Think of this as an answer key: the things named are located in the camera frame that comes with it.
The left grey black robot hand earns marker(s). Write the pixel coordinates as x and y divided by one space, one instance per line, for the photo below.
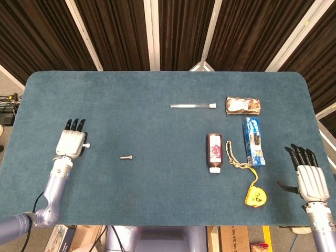
68 143

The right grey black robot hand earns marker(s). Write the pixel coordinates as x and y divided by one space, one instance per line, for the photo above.
312 182

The silver bolt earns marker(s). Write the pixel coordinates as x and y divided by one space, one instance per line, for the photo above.
126 157
87 145

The right lavender robot arm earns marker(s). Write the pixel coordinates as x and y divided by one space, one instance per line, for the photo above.
321 228

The left lavender robot arm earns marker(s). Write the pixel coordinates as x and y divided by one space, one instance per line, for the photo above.
53 189

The white round floor object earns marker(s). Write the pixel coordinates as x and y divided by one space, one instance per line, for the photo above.
300 230

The black power box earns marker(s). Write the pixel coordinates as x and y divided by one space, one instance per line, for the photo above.
6 118

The blue cookie box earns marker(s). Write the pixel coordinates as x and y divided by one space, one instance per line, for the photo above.
253 141

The red snack bag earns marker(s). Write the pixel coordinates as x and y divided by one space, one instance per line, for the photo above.
258 247

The blue carpet table cover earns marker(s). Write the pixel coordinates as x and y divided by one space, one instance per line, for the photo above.
157 126

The brown cardboard box printed text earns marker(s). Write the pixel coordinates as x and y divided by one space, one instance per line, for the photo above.
233 239

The brown bottle white cap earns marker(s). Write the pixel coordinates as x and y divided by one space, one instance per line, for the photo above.
214 152

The gold red snack packet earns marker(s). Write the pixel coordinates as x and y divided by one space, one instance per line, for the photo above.
242 105

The dark brown curtain panel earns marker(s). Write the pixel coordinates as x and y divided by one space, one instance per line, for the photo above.
252 34
183 34
320 52
31 34
118 34

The clear test tube white cap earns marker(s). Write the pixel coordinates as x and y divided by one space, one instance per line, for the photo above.
191 105

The lavender robot torso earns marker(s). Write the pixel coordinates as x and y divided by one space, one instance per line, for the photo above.
157 239

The white low frame rail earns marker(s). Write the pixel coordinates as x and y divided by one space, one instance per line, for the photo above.
326 110
11 77

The white partition frame post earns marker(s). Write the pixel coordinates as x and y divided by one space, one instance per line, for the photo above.
152 34
211 29
84 34
294 36

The white triangular frame foot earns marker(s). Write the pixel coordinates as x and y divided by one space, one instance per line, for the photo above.
202 67

